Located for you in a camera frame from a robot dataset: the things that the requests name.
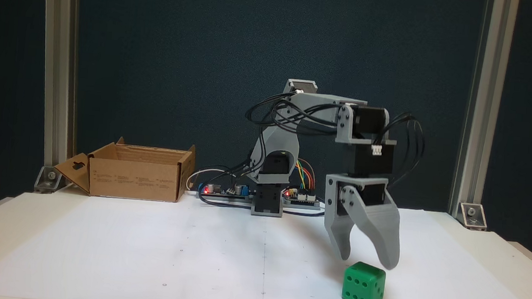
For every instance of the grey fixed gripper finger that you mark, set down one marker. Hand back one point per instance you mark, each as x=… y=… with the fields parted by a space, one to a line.
x=341 y=238

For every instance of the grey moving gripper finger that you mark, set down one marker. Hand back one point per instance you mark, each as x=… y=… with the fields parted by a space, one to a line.
x=384 y=232

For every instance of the green dice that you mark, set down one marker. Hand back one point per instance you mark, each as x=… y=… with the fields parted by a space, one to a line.
x=362 y=285

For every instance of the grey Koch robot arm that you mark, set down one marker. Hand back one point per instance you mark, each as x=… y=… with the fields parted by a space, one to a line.
x=280 y=146

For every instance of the blue board with capacitors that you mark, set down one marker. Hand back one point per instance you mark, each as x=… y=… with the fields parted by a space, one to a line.
x=224 y=191

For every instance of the brown cardboard box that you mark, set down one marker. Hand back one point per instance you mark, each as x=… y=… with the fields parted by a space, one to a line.
x=133 y=176

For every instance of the metal corner bracket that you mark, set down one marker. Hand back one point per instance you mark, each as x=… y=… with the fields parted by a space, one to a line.
x=49 y=178
x=473 y=216

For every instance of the aluminium profile post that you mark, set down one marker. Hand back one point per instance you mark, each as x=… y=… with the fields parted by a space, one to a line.
x=485 y=91
x=60 y=54

